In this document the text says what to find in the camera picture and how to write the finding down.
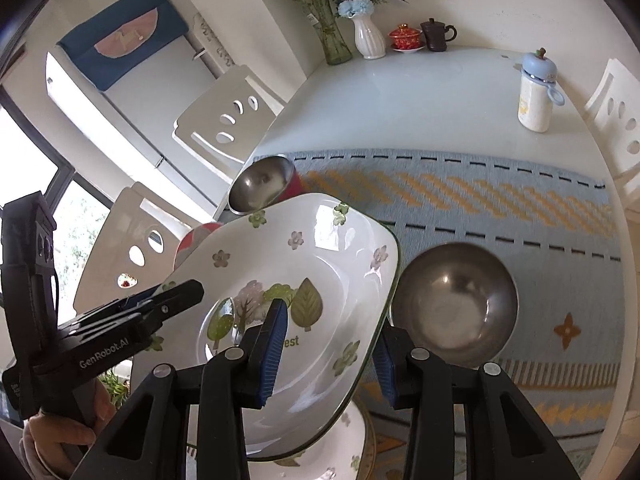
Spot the white chair with oval holes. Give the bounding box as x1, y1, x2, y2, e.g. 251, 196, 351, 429
172, 65, 288, 176
72, 182, 226, 311
584, 57, 640, 191

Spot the white refrigerator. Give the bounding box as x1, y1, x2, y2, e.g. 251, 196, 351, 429
45, 30, 251, 221

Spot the square floral plate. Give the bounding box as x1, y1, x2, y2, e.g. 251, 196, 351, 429
187, 395, 378, 480
161, 192, 402, 462

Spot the person's left hand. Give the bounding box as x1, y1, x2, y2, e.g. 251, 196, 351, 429
19, 382, 120, 480

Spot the white bottle with blue lid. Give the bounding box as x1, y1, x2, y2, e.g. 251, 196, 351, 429
517, 47, 565, 133

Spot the blue cloth cover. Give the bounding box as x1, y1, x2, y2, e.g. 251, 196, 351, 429
56, 0, 190, 92

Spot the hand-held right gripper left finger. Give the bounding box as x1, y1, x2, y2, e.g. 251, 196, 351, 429
70, 297, 290, 480

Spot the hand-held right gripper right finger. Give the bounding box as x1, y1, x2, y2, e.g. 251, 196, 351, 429
372, 327, 583, 480

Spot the black framed window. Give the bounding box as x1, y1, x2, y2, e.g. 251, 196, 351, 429
0, 85, 118, 311

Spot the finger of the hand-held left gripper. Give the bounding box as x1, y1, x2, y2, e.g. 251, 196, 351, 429
120, 285, 165, 308
57, 280, 205, 341

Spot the white ornate wall fixture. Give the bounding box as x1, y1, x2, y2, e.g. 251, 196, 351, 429
190, 10, 237, 70

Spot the blue steel bowl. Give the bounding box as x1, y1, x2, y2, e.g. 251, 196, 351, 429
390, 242, 520, 367

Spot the patterned woven table mat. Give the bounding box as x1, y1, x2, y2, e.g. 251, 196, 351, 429
250, 149, 623, 480

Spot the white ribbed vase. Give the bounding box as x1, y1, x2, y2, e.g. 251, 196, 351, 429
354, 14, 387, 60

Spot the red steel bowl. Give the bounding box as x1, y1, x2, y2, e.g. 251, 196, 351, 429
227, 156, 304, 217

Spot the pink cartoon bowl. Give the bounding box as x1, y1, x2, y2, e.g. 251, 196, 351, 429
173, 221, 223, 273

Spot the red lidded tea cup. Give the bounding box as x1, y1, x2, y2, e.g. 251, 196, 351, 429
387, 23, 427, 54

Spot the dark brown teapot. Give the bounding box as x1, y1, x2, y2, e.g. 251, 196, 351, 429
420, 17, 458, 53

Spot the potted green plant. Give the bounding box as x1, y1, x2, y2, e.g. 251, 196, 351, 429
99, 366, 132, 408

